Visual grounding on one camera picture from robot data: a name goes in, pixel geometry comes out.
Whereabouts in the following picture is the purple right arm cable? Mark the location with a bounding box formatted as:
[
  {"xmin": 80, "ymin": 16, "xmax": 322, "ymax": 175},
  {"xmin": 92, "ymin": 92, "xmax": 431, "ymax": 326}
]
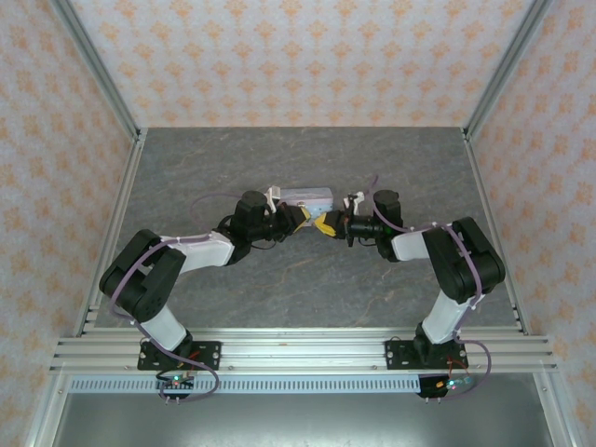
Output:
[{"xmin": 365, "ymin": 174, "xmax": 494, "ymax": 402}]

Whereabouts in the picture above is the aluminium left rear frame post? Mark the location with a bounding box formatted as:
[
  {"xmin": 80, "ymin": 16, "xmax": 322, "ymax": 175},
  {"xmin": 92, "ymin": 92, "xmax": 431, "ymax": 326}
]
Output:
[{"xmin": 48, "ymin": 0, "xmax": 142, "ymax": 141}]

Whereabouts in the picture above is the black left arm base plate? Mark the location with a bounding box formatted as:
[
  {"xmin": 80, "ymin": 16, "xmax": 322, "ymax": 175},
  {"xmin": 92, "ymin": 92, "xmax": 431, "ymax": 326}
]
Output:
[{"xmin": 136, "ymin": 340, "xmax": 223, "ymax": 373}]

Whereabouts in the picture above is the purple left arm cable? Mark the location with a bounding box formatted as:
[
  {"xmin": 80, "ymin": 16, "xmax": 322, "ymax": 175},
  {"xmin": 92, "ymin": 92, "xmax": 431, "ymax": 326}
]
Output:
[{"xmin": 107, "ymin": 192, "xmax": 244, "ymax": 405}]

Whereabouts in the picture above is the aluminium rail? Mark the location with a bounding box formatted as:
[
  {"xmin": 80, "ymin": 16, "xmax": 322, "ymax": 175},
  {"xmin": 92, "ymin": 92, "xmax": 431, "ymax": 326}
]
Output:
[
  {"xmin": 74, "ymin": 128, "xmax": 149, "ymax": 337},
  {"xmin": 459, "ymin": 128, "xmax": 532, "ymax": 337}
]

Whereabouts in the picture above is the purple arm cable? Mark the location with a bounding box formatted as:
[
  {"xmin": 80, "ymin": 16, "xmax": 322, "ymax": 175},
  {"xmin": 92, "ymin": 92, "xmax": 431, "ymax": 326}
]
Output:
[
  {"xmin": 365, "ymin": 174, "xmax": 494, "ymax": 402},
  {"xmin": 107, "ymin": 192, "xmax": 244, "ymax": 405}
]

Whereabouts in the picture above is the white slotted cable duct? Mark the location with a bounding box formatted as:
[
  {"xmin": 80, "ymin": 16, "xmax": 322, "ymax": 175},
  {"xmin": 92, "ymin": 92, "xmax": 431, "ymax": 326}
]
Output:
[{"xmin": 69, "ymin": 375, "xmax": 448, "ymax": 395}]

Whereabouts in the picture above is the aluminium right side rail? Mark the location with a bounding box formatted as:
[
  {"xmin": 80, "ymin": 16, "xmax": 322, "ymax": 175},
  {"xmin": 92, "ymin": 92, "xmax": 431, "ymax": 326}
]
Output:
[{"xmin": 459, "ymin": 128, "xmax": 532, "ymax": 337}]

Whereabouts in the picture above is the aluminium front rail beam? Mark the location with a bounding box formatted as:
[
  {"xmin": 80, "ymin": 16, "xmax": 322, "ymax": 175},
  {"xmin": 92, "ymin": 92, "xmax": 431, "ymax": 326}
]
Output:
[{"xmin": 48, "ymin": 327, "xmax": 559, "ymax": 374}]

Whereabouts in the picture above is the aluminium right rear frame post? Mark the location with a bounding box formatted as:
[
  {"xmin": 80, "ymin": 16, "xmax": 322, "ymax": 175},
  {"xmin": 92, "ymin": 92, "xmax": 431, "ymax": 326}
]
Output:
[{"xmin": 463, "ymin": 0, "xmax": 555, "ymax": 141}]

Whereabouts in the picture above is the aluminium left side rail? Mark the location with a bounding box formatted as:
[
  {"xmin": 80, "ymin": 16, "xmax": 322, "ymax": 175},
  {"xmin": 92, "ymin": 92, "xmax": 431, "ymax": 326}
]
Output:
[{"xmin": 74, "ymin": 128, "xmax": 149, "ymax": 337}]

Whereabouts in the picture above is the grey metal sheet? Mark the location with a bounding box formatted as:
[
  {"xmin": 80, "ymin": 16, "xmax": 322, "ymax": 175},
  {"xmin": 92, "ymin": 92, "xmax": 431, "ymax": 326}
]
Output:
[{"xmin": 50, "ymin": 393, "xmax": 547, "ymax": 447}]

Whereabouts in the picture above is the controller circuit board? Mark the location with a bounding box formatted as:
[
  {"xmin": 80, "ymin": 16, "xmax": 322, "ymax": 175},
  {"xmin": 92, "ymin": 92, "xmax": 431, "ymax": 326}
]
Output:
[
  {"xmin": 435, "ymin": 374, "xmax": 477, "ymax": 393},
  {"xmin": 156, "ymin": 372, "xmax": 197, "ymax": 391}
]

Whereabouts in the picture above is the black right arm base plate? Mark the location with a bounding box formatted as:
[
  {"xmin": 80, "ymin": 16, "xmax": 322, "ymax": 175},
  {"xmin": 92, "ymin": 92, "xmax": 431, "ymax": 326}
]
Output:
[{"xmin": 385, "ymin": 339, "xmax": 467, "ymax": 373}]

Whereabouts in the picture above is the aluminium frame post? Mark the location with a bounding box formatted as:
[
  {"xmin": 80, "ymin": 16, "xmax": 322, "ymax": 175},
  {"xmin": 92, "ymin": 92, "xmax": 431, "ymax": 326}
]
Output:
[
  {"xmin": 48, "ymin": 0, "xmax": 142, "ymax": 141},
  {"xmin": 463, "ymin": 0, "xmax": 555, "ymax": 141}
]

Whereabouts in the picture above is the pale blue cartoon tin box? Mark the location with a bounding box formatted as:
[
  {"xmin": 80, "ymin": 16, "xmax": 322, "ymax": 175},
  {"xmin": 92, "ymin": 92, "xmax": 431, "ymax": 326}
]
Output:
[{"xmin": 278, "ymin": 185, "xmax": 334, "ymax": 211}]

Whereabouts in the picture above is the right controller circuit board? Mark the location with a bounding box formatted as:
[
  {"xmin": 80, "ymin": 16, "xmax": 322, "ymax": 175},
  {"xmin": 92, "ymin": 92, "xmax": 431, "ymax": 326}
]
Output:
[{"xmin": 435, "ymin": 374, "xmax": 477, "ymax": 393}]

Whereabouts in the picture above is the left controller circuit board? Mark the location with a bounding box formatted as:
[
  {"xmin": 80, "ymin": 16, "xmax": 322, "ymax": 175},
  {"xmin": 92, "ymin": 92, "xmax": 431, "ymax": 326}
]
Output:
[{"xmin": 156, "ymin": 372, "xmax": 197, "ymax": 391}]

